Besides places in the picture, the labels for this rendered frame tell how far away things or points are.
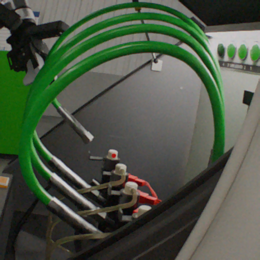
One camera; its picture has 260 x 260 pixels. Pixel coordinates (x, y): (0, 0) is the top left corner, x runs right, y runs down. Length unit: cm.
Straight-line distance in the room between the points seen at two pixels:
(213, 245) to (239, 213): 3
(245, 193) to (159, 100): 73
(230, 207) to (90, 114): 71
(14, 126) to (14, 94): 37
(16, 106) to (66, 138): 298
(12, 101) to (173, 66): 307
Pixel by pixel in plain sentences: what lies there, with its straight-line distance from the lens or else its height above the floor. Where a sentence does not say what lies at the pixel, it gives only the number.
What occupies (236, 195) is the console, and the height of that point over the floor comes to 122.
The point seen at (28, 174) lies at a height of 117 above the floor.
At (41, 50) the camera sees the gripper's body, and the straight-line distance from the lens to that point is 76.
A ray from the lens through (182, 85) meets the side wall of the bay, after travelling 96.
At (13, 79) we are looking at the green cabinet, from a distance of 384.
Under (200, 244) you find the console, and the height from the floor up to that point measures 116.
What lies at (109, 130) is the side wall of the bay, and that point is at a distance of 93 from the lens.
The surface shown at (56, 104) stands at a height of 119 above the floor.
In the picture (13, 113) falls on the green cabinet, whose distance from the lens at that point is 390.
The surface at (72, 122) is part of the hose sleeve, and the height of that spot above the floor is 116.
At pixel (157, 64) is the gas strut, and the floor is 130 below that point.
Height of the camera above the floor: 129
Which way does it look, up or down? 11 degrees down
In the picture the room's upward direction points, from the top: 9 degrees clockwise
